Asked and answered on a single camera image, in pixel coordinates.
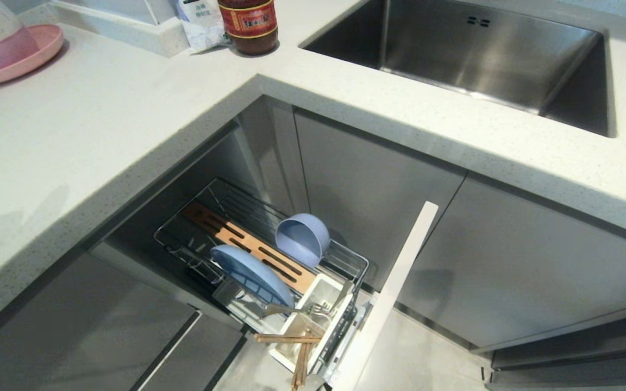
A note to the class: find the blue bowl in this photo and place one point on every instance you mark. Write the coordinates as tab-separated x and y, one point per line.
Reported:
302	237

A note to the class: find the grey cabinet door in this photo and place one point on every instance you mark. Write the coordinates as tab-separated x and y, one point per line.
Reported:
530	260
79	331
370	190

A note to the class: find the wooden slotted board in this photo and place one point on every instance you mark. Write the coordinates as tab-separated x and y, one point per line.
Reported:
253	245

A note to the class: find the blue plate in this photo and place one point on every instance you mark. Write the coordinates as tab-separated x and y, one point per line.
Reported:
253	274

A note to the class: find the white utensil holder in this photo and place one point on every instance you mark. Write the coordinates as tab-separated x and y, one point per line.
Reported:
318	304

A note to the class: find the metal fork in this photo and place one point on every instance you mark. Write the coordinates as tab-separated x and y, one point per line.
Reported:
296	309

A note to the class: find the white drawer front panel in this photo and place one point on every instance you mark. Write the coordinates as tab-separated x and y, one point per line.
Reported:
386	298

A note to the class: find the wooden chopstick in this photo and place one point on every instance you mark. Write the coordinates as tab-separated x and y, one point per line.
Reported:
302	364
286	339

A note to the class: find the dark sauce jar red label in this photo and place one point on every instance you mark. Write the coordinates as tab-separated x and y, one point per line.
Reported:
249	24

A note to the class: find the white plastic bag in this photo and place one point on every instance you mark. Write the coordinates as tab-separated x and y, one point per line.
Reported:
200	24

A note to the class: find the stainless steel sink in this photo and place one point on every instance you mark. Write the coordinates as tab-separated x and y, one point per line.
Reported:
470	54

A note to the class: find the white stone ledge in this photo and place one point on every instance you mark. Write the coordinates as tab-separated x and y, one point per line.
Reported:
123	24

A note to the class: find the pink plate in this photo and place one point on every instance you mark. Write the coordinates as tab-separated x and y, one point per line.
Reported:
47	46

